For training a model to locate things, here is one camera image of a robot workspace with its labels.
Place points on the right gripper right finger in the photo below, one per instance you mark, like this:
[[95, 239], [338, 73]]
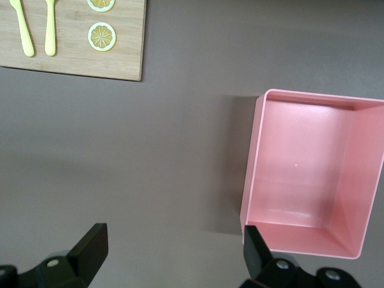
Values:
[[258, 258]]

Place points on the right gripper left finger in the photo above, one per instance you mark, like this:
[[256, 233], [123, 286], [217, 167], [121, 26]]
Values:
[[87, 255]]

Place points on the pink plastic bin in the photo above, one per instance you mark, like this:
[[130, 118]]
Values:
[[300, 168]]

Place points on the wooden cutting board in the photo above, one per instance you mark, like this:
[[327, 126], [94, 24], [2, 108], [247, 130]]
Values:
[[78, 60]]

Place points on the yellow lemon slice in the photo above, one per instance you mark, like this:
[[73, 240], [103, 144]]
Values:
[[101, 4], [102, 36]]

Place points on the yellow plastic fork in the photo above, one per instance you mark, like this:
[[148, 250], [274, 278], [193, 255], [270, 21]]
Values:
[[50, 36]]

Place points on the yellow plastic knife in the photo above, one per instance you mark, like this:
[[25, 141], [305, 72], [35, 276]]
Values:
[[25, 36]]

